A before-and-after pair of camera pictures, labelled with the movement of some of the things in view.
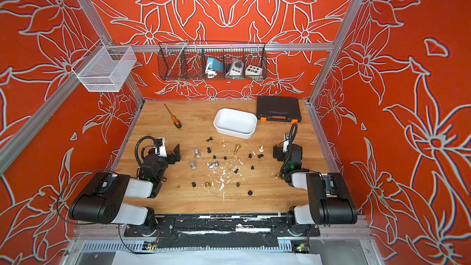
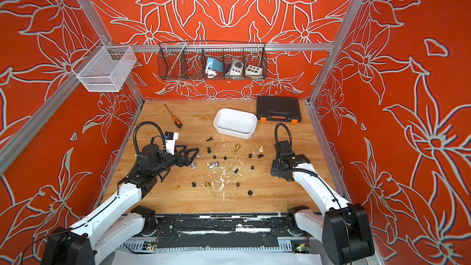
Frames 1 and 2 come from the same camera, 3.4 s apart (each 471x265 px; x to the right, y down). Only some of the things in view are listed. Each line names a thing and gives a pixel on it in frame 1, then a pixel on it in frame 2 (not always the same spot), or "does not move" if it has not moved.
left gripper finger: [176, 156] to [189, 150]
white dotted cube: [251, 70] does not move
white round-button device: [236, 67] does not move
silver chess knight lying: [214, 165] does not move
